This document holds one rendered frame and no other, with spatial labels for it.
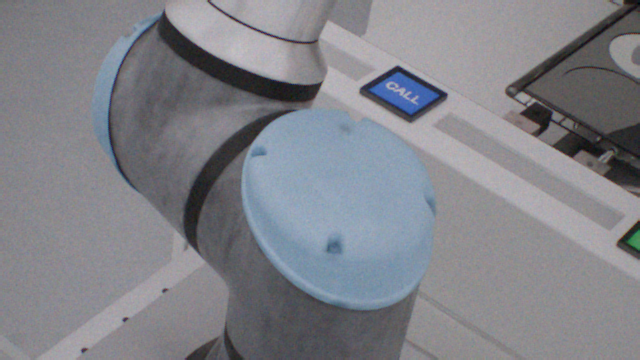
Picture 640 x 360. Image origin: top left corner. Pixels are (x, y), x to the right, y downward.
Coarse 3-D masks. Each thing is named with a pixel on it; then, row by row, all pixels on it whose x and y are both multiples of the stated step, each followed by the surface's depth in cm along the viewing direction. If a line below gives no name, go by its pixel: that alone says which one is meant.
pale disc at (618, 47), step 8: (616, 40) 139; (624, 40) 139; (632, 40) 140; (616, 48) 138; (624, 48) 138; (632, 48) 138; (616, 56) 136; (624, 56) 137; (624, 64) 135; (632, 64) 136; (632, 72) 134
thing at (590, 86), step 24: (624, 24) 142; (600, 48) 137; (552, 72) 132; (576, 72) 133; (600, 72) 134; (624, 72) 134; (552, 96) 128; (576, 96) 129; (600, 96) 130; (624, 96) 131; (600, 120) 127; (624, 120) 127; (624, 144) 124
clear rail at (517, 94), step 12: (516, 96) 128; (528, 96) 127; (552, 108) 126; (552, 120) 126; (564, 120) 125; (576, 132) 125; (588, 132) 124; (600, 144) 124; (612, 144) 123; (624, 156) 122; (636, 156) 122; (636, 168) 122
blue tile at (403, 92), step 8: (392, 80) 114; (400, 80) 114; (408, 80) 115; (376, 88) 113; (384, 88) 113; (392, 88) 113; (400, 88) 113; (408, 88) 114; (416, 88) 114; (424, 88) 114; (384, 96) 112; (392, 96) 112; (400, 96) 112; (408, 96) 113; (416, 96) 113; (424, 96) 113; (432, 96) 113; (400, 104) 111; (408, 104) 112; (416, 104) 112; (424, 104) 112
